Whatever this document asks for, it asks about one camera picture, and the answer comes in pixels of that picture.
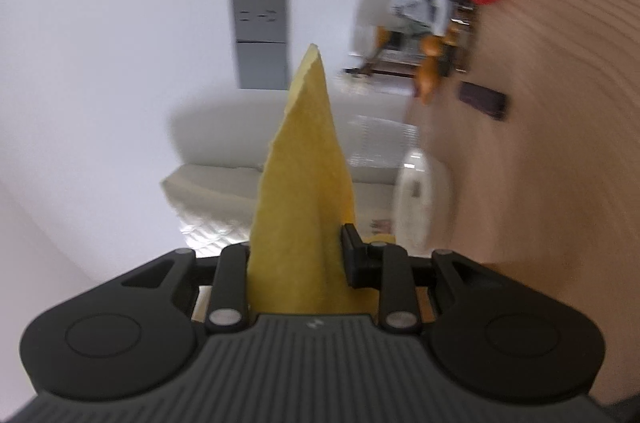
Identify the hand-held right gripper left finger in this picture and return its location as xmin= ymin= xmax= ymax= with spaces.
xmin=122 ymin=243 xmax=251 ymax=335

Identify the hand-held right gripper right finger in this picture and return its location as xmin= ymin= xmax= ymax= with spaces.
xmin=341 ymin=225 xmax=506 ymax=332

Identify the yellow cleaning cloth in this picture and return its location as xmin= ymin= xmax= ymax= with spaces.
xmin=247 ymin=44 xmax=396 ymax=317

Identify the white container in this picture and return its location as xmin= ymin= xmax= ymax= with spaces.
xmin=394 ymin=147 xmax=454 ymax=252

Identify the white sofa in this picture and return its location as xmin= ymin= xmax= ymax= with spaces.
xmin=159 ymin=92 xmax=422 ymax=255

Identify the pale quilted cloth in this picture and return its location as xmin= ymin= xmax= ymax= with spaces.
xmin=347 ymin=115 xmax=421 ymax=170

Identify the orange figurine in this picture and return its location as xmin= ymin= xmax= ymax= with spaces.
xmin=414 ymin=34 xmax=453 ymax=104

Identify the small black box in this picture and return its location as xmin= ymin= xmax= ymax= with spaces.
xmin=458 ymin=82 xmax=510 ymax=120

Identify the grey cabinet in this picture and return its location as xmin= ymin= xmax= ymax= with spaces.
xmin=230 ymin=0 xmax=291 ymax=90

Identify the grey crumpled cloth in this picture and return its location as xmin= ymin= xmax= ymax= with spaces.
xmin=385 ymin=0 xmax=432 ymax=24

